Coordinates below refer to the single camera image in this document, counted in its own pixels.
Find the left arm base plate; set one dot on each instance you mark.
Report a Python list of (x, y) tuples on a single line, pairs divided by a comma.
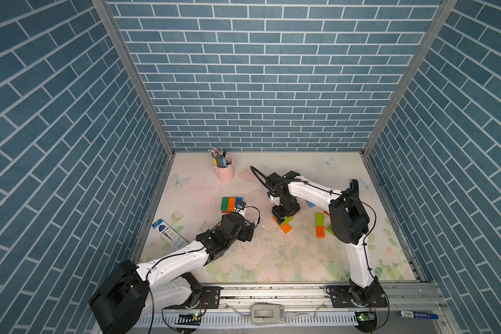
[(206, 298)]

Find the orange lego brick bottom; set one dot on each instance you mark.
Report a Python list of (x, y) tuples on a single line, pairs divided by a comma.
[(286, 228)]

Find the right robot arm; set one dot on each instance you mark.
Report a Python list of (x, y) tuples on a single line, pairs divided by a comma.
[(349, 222)]

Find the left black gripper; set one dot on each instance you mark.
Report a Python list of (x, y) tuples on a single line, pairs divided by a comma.
[(246, 235)]

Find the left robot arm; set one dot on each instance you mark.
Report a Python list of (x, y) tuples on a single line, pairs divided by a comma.
[(131, 291)]

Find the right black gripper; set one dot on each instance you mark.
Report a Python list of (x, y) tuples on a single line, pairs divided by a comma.
[(280, 216)]

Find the grey handheld device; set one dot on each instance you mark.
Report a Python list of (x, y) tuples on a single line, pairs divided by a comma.
[(267, 313)]

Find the orange lego brick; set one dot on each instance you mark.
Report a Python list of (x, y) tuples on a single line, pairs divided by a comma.
[(320, 231), (286, 228), (231, 204)]

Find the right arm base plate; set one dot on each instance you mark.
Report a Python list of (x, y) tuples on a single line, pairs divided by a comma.
[(352, 296)]

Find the lime lego brick lower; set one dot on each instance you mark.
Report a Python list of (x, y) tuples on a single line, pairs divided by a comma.
[(319, 219)]

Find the blue marker pen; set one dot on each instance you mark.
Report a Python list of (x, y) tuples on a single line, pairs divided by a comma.
[(417, 315)]

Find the pink pen cup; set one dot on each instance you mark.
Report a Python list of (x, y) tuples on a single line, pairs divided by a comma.
[(226, 174)]

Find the black small box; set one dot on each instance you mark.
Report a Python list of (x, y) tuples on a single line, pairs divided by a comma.
[(354, 185)]

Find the dark green lego brick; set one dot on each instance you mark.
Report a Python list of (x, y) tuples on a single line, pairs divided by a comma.
[(225, 204)]

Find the blue white card box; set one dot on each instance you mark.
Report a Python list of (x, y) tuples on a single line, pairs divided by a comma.
[(169, 234)]

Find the lime green lego brick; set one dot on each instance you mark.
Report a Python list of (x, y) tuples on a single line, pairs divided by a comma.
[(286, 221)]

